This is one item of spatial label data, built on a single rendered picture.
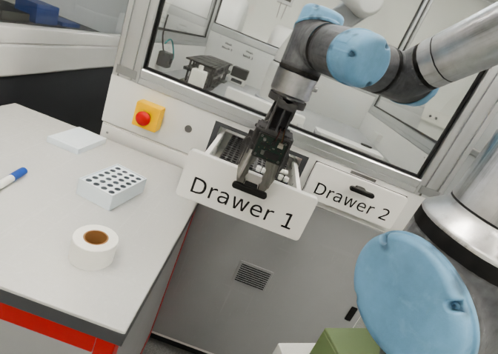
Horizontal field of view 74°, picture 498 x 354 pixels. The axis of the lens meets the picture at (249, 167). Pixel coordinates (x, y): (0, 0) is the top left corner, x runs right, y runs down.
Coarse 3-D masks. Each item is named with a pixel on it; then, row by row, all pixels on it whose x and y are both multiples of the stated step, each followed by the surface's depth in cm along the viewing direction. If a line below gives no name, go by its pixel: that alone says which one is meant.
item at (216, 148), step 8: (224, 136) 103; (240, 136) 103; (216, 144) 90; (224, 144) 104; (208, 152) 81; (216, 152) 100; (288, 160) 104; (296, 160) 103; (288, 168) 105; (296, 168) 95; (288, 176) 99; (296, 176) 89; (288, 184) 94; (296, 184) 83
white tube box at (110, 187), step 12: (108, 168) 76; (120, 168) 78; (84, 180) 68; (96, 180) 70; (108, 180) 73; (120, 180) 74; (132, 180) 76; (144, 180) 77; (84, 192) 68; (96, 192) 67; (108, 192) 68; (120, 192) 69; (132, 192) 74; (108, 204) 67
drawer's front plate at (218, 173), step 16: (192, 160) 69; (208, 160) 69; (224, 160) 70; (192, 176) 70; (208, 176) 70; (224, 176) 70; (256, 176) 69; (176, 192) 72; (192, 192) 72; (208, 192) 71; (240, 192) 70; (272, 192) 70; (288, 192) 69; (304, 192) 70; (224, 208) 72; (256, 208) 71; (272, 208) 71; (288, 208) 71; (304, 208) 70; (256, 224) 73; (272, 224) 72; (288, 224) 72; (304, 224) 72
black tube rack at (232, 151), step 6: (234, 138) 98; (240, 138) 99; (228, 144) 91; (234, 144) 92; (240, 144) 94; (228, 150) 85; (234, 150) 87; (228, 156) 82; (234, 156) 84; (258, 162) 86; (264, 162) 87; (282, 174) 84
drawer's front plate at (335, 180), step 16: (320, 176) 97; (336, 176) 96; (352, 176) 96; (320, 192) 98; (336, 192) 98; (352, 192) 97; (384, 192) 96; (336, 208) 99; (352, 208) 99; (384, 208) 98; (400, 208) 98; (384, 224) 100
